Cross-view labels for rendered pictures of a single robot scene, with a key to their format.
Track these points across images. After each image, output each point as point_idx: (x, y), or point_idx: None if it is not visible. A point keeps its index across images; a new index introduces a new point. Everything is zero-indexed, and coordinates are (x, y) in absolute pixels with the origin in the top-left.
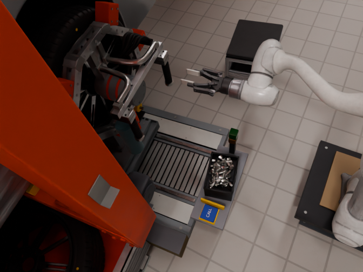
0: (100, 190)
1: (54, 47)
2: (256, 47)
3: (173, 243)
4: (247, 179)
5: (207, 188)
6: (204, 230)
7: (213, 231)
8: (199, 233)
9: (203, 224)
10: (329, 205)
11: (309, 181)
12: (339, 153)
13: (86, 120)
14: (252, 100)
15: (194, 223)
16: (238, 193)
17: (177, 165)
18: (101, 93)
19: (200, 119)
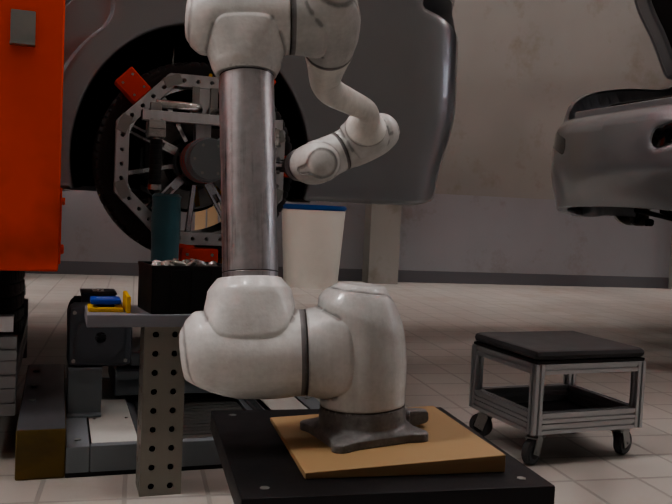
0: (22, 28)
1: (170, 65)
2: (539, 341)
3: (34, 423)
4: None
5: (141, 261)
6: (99, 485)
7: (107, 492)
8: (86, 482)
9: (112, 482)
10: (282, 422)
11: (315, 410)
12: (433, 407)
13: None
14: (293, 158)
15: (103, 460)
16: (230, 494)
17: (209, 422)
18: (180, 155)
19: None
